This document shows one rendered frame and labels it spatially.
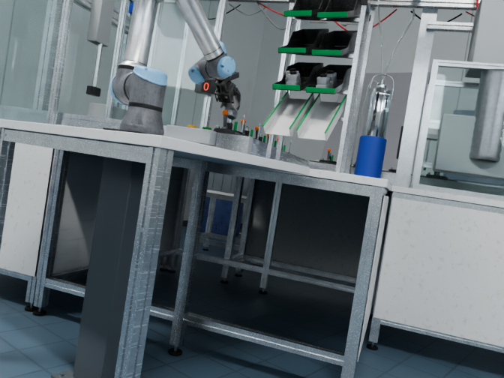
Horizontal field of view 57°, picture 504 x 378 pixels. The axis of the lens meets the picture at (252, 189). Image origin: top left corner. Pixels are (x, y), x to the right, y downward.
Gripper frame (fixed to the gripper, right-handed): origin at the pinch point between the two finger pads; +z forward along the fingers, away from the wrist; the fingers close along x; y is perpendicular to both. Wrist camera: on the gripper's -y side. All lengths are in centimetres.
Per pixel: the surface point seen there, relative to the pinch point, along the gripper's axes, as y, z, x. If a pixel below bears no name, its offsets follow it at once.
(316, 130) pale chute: 9.4, -0.6, 42.3
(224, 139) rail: 24.5, -3.8, 5.6
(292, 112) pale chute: -0.7, 0.7, 28.5
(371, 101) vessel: -63, 45, 56
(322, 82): -5.0, -14.8, 41.8
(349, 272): -18, 174, 53
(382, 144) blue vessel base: -44, 60, 66
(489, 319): 37, 86, 130
